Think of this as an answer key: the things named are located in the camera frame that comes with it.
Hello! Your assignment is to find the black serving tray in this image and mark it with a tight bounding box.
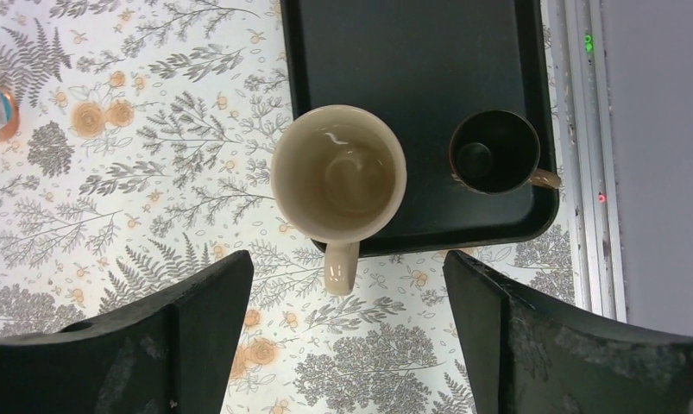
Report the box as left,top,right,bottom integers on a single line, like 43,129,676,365
280,0,560,257

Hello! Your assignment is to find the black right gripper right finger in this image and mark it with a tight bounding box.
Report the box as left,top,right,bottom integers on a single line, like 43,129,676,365
443,250,693,413

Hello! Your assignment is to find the cream floral mug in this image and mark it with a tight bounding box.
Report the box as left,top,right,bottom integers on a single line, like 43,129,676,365
271,104,407,296

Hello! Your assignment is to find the brown striped small mug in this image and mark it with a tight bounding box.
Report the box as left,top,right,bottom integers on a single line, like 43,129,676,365
449,110,561,195

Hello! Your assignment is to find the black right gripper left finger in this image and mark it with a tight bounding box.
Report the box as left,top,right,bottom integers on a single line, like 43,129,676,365
0,250,254,413

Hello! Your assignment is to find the aluminium frame rail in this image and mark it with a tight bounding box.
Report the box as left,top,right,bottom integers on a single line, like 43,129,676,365
548,1,627,323

